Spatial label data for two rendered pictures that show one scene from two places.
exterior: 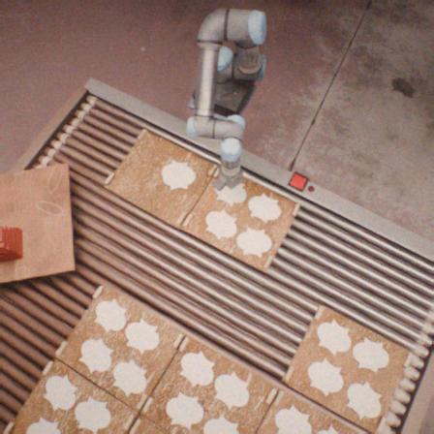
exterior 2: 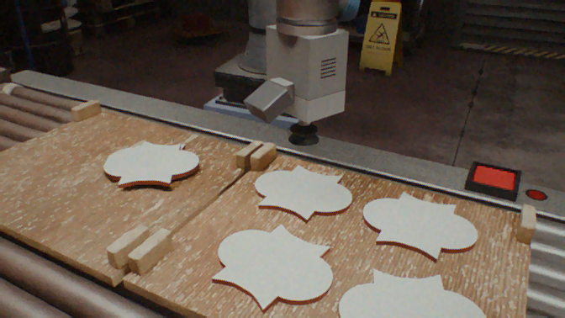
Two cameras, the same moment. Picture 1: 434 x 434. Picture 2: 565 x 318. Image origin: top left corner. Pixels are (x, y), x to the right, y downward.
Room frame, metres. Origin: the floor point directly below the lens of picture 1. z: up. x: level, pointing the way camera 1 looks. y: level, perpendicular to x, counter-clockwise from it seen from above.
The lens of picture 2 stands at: (0.27, 0.01, 1.31)
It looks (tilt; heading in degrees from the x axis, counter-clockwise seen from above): 28 degrees down; 355
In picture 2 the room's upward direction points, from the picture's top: straight up
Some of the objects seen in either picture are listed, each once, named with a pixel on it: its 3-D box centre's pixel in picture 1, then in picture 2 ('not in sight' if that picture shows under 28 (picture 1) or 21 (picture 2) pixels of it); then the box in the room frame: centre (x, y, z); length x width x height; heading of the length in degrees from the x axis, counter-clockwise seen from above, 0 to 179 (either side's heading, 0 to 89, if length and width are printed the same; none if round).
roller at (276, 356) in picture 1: (183, 303); not in sight; (0.36, 0.17, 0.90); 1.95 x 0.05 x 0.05; 57
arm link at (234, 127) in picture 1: (230, 131); not in sight; (0.94, -0.07, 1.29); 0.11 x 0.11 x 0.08; 77
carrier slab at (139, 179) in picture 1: (162, 177); (104, 172); (0.94, 0.25, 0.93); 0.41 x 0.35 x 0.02; 56
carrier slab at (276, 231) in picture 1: (241, 217); (346, 250); (0.72, -0.10, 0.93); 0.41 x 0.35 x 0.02; 57
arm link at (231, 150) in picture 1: (231, 152); not in sight; (0.84, -0.06, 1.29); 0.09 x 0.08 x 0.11; 167
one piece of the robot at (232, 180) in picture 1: (226, 174); (290, 67); (0.83, -0.04, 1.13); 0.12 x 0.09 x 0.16; 123
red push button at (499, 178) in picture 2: (298, 181); (493, 180); (0.87, -0.38, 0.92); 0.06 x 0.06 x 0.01; 57
